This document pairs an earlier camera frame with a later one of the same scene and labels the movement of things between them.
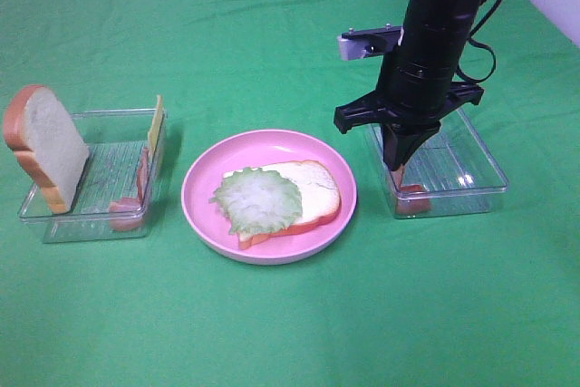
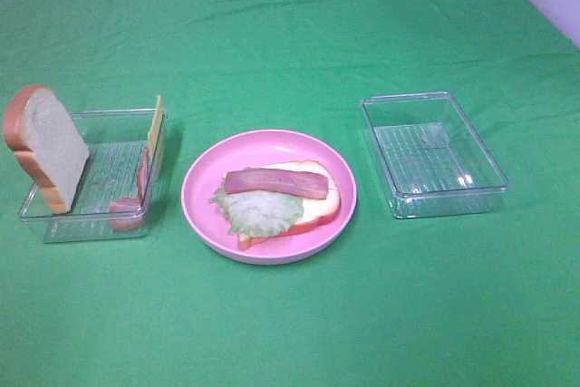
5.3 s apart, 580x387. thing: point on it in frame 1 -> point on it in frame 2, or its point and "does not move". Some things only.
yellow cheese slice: [154, 130] does not move
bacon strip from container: [410, 198] -> [296, 183]
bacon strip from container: [125, 215] does not move
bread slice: [48, 143] does not move
